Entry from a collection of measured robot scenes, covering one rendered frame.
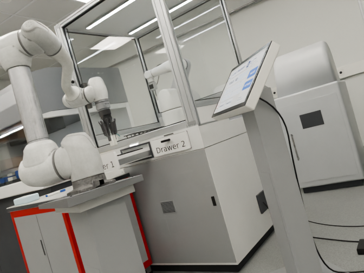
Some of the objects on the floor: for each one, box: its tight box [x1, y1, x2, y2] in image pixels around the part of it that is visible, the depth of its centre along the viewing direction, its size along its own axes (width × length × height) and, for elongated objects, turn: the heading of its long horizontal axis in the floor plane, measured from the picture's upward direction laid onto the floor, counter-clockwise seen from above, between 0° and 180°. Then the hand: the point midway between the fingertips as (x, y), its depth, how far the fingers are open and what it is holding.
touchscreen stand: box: [242, 87, 349, 273], centre depth 169 cm, size 50×45×102 cm
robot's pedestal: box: [55, 184, 146, 273], centre depth 159 cm, size 30×30×76 cm
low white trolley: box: [7, 172, 153, 273], centre depth 234 cm, size 58×62×76 cm
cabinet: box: [105, 132, 275, 272], centre depth 272 cm, size 95×103×80 cm
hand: (112, 140), depth 213 cm, fingers closed
